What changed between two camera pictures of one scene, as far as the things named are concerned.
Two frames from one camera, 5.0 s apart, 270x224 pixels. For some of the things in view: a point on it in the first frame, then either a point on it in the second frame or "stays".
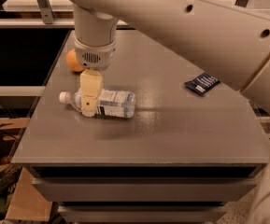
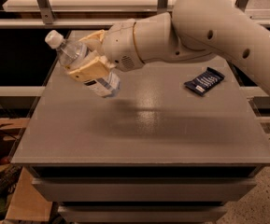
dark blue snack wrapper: x=202 y=84 stays
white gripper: x=95 y=57 -> x=120 y=46
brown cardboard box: x=27 y=203 stays
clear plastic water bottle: x=113 y=104 -> x=70 y=51
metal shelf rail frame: x=47 y=20 stays
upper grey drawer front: x=147 y=189 stays
